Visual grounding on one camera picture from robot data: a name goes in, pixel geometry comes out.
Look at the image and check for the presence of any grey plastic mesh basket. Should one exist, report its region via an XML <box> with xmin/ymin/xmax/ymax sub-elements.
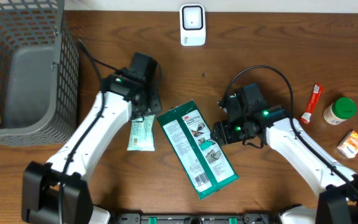
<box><xmin>0</xmin><ymin>0</ymin><xmax>79</xmax><ymax>146</ymax></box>

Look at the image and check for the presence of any white barcode scanner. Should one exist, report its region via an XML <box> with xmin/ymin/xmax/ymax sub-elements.
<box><xmin>179</xmin><ymin>4</ymin><xmax>206</xmax><ymax>47</ymax></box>

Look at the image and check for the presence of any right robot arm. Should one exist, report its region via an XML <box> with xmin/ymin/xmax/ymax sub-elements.
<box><xmin>211</xmin><ymin>83</ymin><xmax>358</xmax><ymax>223</ymax></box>

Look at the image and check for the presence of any orange small box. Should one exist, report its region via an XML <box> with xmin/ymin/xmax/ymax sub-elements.
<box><xmin>337</xmin><ymin>131</ymin><xmax>358</xmax><ymax>159</ymax></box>

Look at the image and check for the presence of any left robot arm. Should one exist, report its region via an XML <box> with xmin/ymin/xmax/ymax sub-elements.
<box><xmin>21</xmin><ymin>52</ymin><xmax>162</xmax><ymax>223</ymax></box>

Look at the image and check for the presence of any green lid jar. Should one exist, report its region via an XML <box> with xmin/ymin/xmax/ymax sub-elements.
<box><xmin>323</xmin><ymin>97</ymin><xmax>357</xmax><ymax>125</ymax></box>

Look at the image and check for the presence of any light teal wipes packet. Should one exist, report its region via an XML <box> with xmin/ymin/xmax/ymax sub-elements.
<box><xmin>127</xmin><ymin>115</ymin><xmax>155</xmax><ymax>151</ymax></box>

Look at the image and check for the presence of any orange red stick sachet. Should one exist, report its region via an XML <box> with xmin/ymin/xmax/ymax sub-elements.
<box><xmin>301</xmin><ymin>83</ymin><xmax>323</xmax><ymax>124</ymax></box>

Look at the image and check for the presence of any green white package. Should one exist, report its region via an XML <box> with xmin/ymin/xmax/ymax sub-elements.
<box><xmin>157</xmin><ymin>100</ymin><xmax>239</xmax><ymax>200</ymax></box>

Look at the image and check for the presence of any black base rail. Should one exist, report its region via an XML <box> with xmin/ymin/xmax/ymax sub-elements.
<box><xmin>112</xmin><ymin>212</ymin><xmax>281</xmax><ymax>224</ymax></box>

